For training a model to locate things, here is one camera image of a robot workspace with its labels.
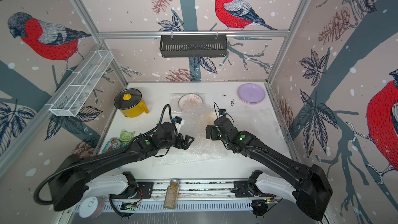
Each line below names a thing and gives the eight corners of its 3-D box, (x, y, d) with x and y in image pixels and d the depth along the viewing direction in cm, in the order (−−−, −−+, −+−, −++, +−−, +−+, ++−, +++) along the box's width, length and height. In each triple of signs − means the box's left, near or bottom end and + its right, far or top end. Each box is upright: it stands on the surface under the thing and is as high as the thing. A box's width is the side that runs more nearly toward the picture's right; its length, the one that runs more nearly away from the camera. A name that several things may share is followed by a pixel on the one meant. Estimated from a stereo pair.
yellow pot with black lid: (118, 118, 102) (108, 107, 92) (126, 100, 112) (118, 88, 102) (147, 118, 102) (140, 107, 92) (152, 100, 112) (147, 88, 102)
